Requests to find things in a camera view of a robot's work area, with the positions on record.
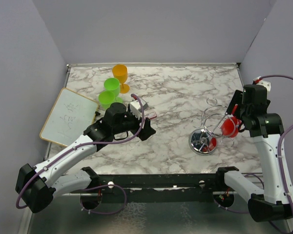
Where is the yellow framed whiteboard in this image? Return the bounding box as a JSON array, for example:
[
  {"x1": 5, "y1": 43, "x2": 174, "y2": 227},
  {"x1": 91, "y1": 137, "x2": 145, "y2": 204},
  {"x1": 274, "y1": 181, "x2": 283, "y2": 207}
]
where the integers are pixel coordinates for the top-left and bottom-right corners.
[{"x1": 40, "y1": 88, "x2": 99, "y2": 146}]

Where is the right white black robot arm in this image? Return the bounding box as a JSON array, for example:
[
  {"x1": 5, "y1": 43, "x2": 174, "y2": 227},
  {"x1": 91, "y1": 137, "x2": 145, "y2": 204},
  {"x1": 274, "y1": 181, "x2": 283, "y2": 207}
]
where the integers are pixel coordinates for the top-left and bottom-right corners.
[{"x1": 214, "y1": 84, "x2": 293, "y2": 222}]

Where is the orange plastic wine glass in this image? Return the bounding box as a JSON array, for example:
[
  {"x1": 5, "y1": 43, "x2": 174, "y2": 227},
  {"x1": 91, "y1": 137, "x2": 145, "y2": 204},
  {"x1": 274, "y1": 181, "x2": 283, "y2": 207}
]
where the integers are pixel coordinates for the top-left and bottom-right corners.
[{"x1": 112, "y1": 64, "x2": 130, "y2": 94}]

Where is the red plastic wine glass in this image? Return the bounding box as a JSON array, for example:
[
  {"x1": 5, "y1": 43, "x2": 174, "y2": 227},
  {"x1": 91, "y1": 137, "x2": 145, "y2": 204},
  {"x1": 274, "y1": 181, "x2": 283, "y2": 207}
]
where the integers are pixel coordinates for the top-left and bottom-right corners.
[{"x1": 221, "y1": 104, "x2": 242, "y2": 138}]

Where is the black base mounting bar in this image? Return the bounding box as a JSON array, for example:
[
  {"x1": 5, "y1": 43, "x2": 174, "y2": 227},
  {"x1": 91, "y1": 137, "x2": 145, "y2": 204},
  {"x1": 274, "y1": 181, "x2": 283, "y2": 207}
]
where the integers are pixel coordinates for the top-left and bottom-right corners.
[{"x1": 94, "y1": 174, "x2": 228, "y2": 203}]

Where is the green wine glass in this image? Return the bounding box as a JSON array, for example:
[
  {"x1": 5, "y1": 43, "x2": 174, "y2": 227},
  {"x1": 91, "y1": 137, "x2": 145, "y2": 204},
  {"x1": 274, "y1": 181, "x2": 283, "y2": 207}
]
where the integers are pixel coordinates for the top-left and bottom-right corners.
[
  {"x1": 104, "y1": 78, "x2": 123, "y2": 103},
  {"x1": 98, "y1": 91, "x2": 116, "y2": 110}
]

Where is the small red white card box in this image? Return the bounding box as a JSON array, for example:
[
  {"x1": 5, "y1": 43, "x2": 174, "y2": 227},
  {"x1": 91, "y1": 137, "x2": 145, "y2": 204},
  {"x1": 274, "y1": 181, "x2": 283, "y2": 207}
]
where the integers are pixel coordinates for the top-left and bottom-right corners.
[{"x1": 146, "y1": 111, "x2": 157, "y2": 119}]

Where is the chrome wire wine glass rack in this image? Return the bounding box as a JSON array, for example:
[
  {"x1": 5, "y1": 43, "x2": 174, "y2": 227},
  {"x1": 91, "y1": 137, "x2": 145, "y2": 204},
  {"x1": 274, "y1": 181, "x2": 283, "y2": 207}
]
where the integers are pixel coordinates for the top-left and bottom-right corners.
[{"x1": 188, "y1": 98, "x2": 235, "y2": 156}]

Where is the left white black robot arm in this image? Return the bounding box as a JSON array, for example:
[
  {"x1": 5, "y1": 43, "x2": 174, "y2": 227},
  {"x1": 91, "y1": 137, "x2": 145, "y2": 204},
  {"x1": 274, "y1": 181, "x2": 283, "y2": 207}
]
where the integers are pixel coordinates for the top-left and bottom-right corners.
[{"x1": 15, "y1": 102, "x2": 156, "y2": 213}]

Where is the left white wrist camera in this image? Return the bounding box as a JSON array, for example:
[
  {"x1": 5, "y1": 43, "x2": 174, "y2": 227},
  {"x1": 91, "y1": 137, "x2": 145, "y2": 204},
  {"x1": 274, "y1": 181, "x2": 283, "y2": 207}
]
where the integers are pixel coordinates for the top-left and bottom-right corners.
[{"x1": 129, "y1": 98, "x2": 148, "y2": 119}]

